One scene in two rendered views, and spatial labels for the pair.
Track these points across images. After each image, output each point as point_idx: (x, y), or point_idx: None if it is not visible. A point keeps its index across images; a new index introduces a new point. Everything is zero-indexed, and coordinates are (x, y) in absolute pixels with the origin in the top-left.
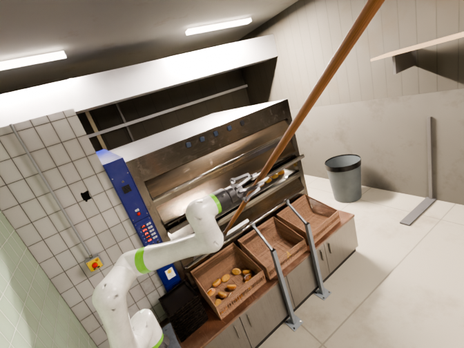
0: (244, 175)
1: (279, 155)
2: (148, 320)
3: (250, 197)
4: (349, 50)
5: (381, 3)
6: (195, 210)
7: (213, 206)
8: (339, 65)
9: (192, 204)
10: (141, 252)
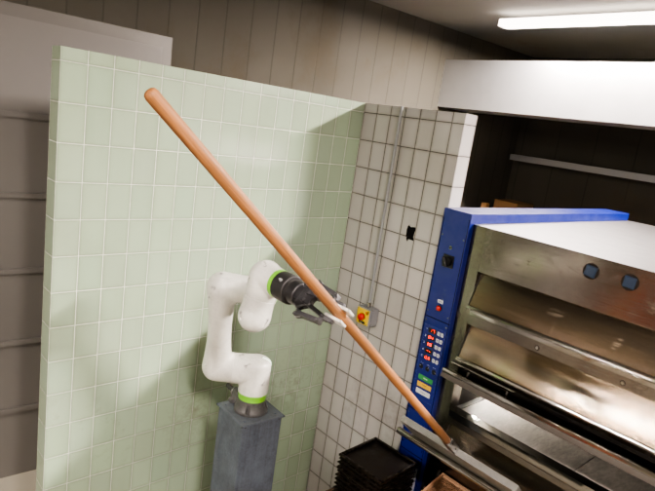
0: (330, 290)
1: (298, 275)
2: (251, 365)
3: (303, 318)
4: (184, 144)
5: (149, 104)
6: (252, 266)
7: (264, 278)
8: (197, 159)
9: (261, 260)
10: None
